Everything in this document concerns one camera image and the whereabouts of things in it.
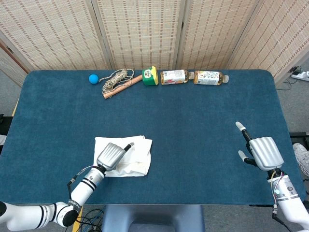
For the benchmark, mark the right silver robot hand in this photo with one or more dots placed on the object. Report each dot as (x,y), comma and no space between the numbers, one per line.
(264,153)

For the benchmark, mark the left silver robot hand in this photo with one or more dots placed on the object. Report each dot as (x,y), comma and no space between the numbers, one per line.
(111,155)

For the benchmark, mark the white T-shirt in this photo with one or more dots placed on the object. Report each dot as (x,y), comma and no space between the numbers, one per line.
(135,157)

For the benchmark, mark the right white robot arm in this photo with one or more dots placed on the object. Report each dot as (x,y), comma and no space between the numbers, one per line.
(289,200)

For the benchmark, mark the white sneaker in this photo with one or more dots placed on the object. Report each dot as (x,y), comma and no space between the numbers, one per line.
(301,154)

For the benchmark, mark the black metal bar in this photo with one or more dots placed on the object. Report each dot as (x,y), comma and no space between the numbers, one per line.
(299,134)

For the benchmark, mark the yellow floor tape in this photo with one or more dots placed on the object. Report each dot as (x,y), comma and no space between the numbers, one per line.
(77,217)

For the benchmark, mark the wooden stick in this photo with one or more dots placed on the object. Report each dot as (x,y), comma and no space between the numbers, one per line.
(125,84)

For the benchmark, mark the blue table cover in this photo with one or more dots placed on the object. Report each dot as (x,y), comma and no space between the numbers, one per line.
(193,133)

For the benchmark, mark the blue ball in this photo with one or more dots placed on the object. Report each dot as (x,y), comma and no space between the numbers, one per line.
(93,79)

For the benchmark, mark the white power strip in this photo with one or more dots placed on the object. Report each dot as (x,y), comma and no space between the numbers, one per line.
(301,75)

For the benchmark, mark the green container with yellow lid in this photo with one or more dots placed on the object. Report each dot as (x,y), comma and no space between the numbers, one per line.
(148,77)

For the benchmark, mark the tea bottle with white label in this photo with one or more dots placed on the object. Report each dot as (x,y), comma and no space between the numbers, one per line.
(207,77)

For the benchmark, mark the tea bottle with fruit label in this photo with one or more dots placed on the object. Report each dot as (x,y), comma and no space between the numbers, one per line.
(172,76)

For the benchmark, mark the black equipment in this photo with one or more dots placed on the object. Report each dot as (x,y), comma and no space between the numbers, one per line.
(4,125)

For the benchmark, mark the woven folding screen panel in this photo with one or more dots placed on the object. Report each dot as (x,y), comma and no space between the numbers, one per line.
(140,31)
(53,31)
(277,36)
(212,31)
(9,65)

